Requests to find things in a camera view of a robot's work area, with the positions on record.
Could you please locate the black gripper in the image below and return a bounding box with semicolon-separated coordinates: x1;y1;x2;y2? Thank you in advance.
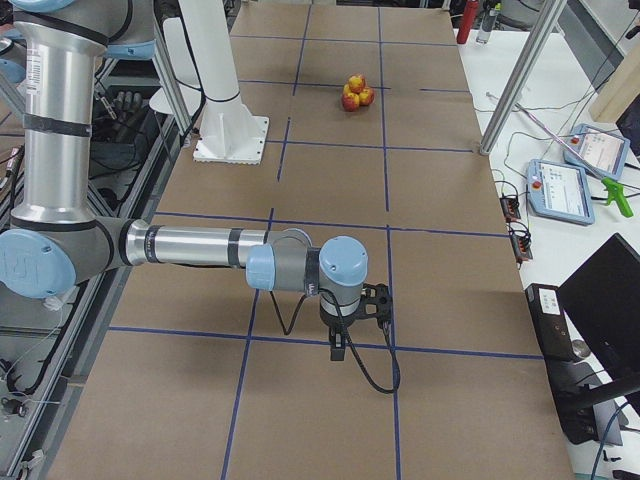
320;294;364;361

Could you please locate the black orange connector block near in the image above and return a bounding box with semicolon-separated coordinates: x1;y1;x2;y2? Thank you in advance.
510;231;533;265

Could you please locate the black orange connector block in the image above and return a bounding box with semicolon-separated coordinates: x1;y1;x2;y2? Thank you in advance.
499;195;521;222
510;231;533;265

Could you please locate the black orange connector block far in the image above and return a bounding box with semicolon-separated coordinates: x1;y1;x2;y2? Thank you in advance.
499;195;521;222

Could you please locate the red yellow apple far front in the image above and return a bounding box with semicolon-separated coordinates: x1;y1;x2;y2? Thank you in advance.
341;92;360;112

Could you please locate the black device with label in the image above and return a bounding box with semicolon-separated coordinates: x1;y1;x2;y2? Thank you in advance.
525;283;623;446

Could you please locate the blue teach pendant near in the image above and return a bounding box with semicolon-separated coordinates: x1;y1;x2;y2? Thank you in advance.
526;159;595;225

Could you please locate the blue teach pendant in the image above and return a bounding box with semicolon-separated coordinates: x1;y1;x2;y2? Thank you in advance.
526;159;595;225
569;123;630;180

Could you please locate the black monitor on stand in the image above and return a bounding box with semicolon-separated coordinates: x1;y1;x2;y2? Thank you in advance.
555;232;640;416

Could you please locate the reacher grabber stick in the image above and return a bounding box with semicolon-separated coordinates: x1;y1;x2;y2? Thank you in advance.
511;102;633;218

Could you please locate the blue teach pendant far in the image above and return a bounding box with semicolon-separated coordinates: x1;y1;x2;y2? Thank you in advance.
569;123;630;180

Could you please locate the white robot column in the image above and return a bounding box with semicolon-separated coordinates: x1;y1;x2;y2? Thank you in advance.
179;0;240;103

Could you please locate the clear water bottle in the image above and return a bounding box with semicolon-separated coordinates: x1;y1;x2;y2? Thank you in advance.
476;0;501;45

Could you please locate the red cylinder object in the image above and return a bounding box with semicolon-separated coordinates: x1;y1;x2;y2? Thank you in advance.
456;0;479;45

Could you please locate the wooden board leaning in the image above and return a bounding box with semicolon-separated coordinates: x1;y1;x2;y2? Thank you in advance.
589;44;640;123

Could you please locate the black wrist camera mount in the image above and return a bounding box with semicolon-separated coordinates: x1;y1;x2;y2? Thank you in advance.
358;283;393;333

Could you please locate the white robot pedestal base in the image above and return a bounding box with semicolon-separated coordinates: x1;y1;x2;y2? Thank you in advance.
193;97;270;165

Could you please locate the red yellow apple near pedestal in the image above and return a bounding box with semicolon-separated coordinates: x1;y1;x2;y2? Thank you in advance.
358;87;375;107

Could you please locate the aluminium lattice frame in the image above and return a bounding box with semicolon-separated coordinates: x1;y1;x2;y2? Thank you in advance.
0;29;196;480

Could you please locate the silver aluminium frame post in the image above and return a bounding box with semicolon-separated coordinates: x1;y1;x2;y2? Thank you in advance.
479;0;567;156

